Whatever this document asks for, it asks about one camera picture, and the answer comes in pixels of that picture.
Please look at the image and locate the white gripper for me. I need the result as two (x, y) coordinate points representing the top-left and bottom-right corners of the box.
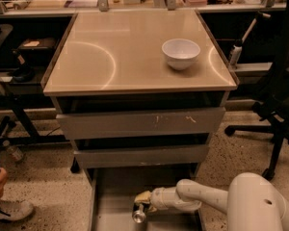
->
(134, 187), (180, 213)

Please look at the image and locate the black box with label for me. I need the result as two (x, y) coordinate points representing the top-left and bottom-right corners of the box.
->
(18, 38), (58, 61)

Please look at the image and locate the green soda can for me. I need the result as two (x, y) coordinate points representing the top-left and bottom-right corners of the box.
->
(132, 204), (146, 223)

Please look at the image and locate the black side desk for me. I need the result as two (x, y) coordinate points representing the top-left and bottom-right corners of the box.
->
(0, 23), (68, 147)

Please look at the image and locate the grey drawer cabinet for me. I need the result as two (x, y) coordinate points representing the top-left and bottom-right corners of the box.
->
(39, 9), (240, 231)

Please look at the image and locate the middle grey drawer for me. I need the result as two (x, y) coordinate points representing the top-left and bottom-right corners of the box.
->
(74, 144), (209, 168)

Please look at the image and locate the grey drawer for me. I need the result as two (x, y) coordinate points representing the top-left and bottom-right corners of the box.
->
(89, 165), (206, 231)
(74, 144), (209, 168)
(57, 108), (225, 140)

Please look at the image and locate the black office chair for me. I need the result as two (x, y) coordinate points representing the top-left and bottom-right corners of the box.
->
(224, 0), (289, 180)

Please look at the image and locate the bottom grey drawer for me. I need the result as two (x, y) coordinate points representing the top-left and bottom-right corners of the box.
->
(89, 165), (206, 231)

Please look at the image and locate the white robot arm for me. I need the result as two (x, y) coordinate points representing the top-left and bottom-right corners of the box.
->
(132, 172), (289, 231)

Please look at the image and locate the white bowl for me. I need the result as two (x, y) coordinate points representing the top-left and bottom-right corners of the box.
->
(162, 38), (200, 70)

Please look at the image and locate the white handheld tool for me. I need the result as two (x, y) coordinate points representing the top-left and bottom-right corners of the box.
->
(228, 12), (271, 67)

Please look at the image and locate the white sneaker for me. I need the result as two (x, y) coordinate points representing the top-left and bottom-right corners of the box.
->
(0, 200), (34, 222)

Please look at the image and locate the plastic water bottle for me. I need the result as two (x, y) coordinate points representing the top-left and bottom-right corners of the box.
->
(3, 141), (24, 163)

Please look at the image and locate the top grey drawer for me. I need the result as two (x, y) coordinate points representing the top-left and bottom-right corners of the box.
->
(57, 108), (225, 140)

